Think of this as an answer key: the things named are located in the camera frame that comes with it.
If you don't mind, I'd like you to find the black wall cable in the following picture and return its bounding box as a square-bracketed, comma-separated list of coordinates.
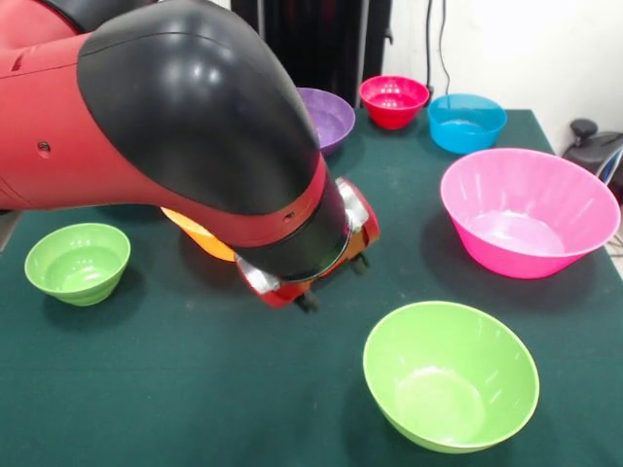
[425, 0, 471, 112]

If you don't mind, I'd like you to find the small green bowl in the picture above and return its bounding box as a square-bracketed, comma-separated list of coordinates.
[23, 222, 131, 307]

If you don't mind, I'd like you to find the large pink bowl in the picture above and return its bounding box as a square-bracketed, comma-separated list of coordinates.
[440, 148, 622, 280]

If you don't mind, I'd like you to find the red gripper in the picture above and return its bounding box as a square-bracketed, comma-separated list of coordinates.
[261, 203, 382, 315]

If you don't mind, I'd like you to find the medium green bowl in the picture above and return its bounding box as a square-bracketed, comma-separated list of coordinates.
[362, 301, 540, 454]

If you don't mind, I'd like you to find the large orange bowl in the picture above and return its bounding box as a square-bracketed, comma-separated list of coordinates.
[160, 206, 239, 264]

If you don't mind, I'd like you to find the dark green tablecloth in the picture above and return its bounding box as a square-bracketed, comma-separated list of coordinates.
[0, 104, 623, 467]

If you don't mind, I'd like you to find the small crimson bowl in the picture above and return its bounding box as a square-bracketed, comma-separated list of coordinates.
[358, 75, 431, 130]

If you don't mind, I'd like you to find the small blue bowl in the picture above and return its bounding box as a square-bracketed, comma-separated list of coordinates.
[427, 93, 508, 156]

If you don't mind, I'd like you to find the purple bowl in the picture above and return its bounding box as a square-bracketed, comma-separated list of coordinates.
[295, 87, 356, 158]

